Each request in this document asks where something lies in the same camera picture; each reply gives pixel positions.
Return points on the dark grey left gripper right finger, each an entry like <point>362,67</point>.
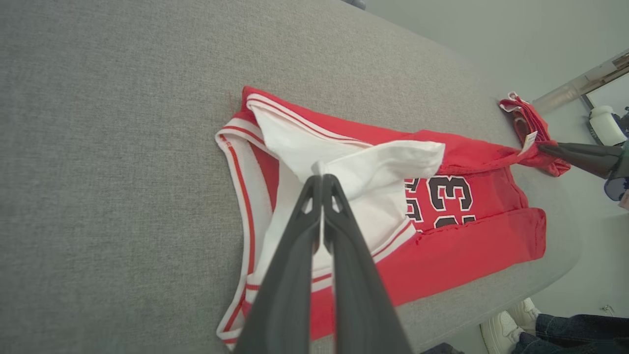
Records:
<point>363,305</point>

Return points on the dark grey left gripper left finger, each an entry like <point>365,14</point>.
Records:
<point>285,295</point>

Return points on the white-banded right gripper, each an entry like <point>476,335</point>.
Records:
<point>621,182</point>

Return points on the red shorts with white stripe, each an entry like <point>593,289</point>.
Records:
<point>528,115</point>

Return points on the red basketball jersey white sleeves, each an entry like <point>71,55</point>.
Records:
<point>467,246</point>

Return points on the white plastic jug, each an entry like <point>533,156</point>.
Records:
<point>607,125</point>

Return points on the wooden framed panel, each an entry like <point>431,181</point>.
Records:
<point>565,91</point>

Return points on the white sneaker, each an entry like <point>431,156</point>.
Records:
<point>499,334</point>
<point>526,312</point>

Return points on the blue jeans leg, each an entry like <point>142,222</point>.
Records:
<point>580,334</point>

